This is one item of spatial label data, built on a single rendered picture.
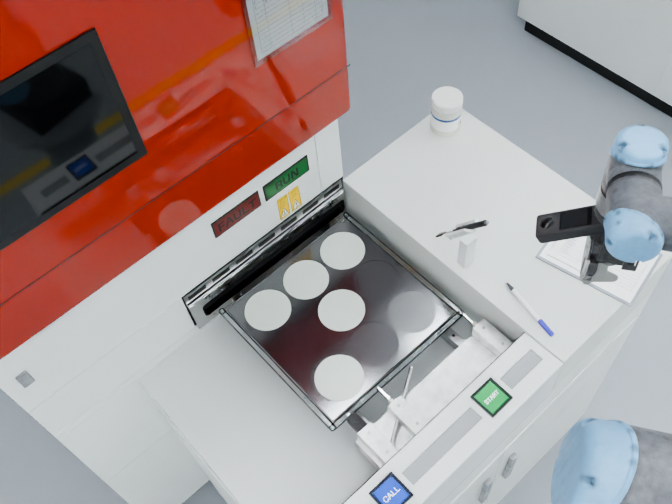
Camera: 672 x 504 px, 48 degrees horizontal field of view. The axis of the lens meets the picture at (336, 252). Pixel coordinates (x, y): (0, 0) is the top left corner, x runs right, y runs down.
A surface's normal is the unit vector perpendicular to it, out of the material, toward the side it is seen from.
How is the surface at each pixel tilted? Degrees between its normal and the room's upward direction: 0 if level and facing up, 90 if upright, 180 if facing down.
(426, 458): 0
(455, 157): 0
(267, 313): 0
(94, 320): 90
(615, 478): 20
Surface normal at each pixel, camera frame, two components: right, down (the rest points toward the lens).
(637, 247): -0.24, 0.79
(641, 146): -0.08, -0.59
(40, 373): 0.67, 0.59
